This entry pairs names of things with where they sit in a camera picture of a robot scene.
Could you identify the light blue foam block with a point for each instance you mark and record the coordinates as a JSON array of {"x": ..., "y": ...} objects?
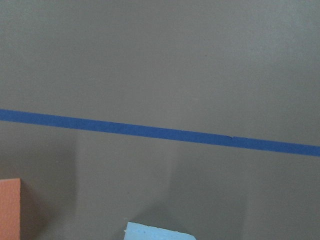
[{"x": 137, "y": 231}]

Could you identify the orange foam block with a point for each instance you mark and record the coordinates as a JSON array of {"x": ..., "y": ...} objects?
[{"x": 10, "y": 207}]

